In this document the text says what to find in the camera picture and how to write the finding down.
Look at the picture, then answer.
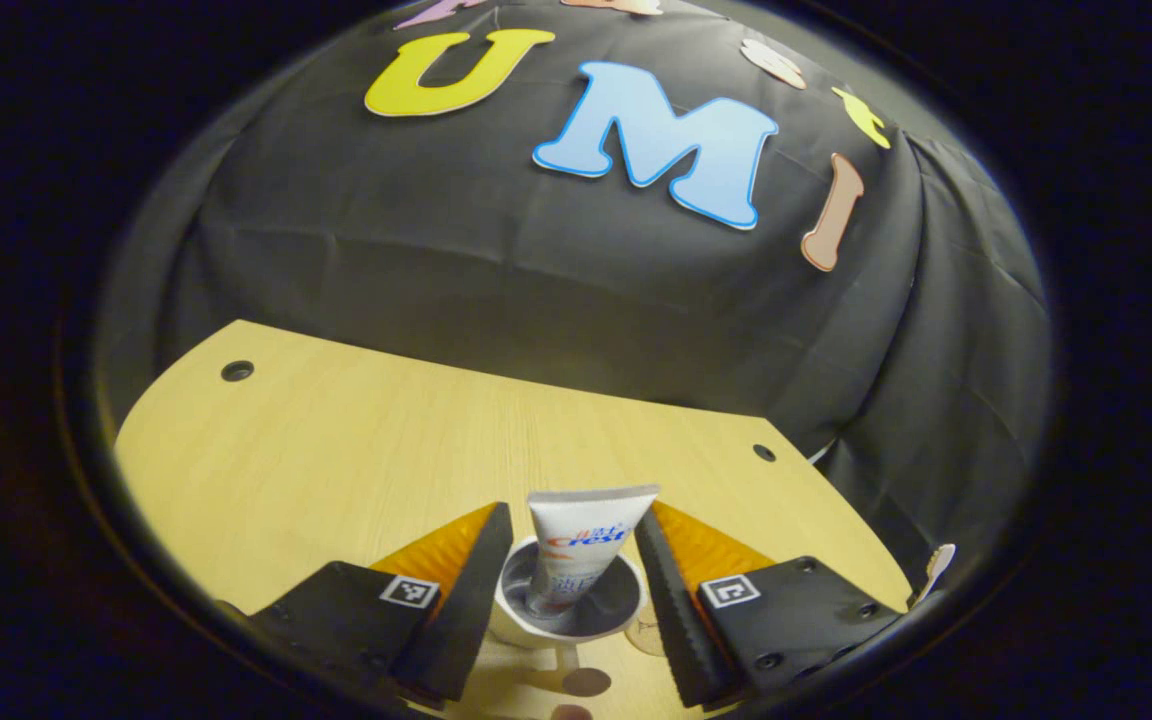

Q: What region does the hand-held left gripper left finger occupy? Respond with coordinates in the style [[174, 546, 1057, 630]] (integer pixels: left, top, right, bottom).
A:
[[226, 502, 515, 706]]

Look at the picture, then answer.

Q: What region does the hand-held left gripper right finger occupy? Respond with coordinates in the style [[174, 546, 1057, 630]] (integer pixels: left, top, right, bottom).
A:
[[634, 500, 905, 711]]

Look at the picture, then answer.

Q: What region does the round cork coaster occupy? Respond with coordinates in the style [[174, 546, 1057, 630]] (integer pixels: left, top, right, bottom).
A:
[[626, 612, 668, 658]]

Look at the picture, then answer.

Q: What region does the white cup with wooden handle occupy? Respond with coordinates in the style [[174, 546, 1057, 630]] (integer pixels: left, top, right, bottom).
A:
[[489, 535, 649, 701]]

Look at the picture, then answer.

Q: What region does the white toothpaste tube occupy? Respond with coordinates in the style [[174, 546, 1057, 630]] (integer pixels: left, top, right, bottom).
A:
[[526, 484, 661, 616]]

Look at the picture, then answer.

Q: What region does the white toothbrush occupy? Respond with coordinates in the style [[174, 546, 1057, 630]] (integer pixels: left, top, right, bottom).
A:
[[908, 543, 958, 609]]

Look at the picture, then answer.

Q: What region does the wooden desktop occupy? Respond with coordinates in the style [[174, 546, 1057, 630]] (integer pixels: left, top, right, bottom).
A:
[[114, 320, 912, 720]]

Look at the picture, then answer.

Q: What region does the black backdrop cloth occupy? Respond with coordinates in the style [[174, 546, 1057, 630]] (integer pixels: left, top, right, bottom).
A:
[[96, 0, 1055, 561]]

